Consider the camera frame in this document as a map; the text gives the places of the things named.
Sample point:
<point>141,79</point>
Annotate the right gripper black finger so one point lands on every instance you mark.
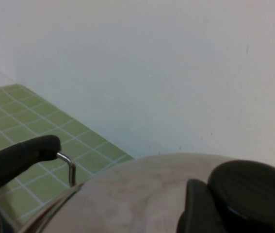
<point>195,208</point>

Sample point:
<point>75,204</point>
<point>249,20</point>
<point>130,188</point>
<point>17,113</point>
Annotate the steel pot lid black knob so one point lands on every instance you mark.
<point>132,194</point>

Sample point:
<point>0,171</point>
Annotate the green checked tablecloth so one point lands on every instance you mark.
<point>42,126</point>

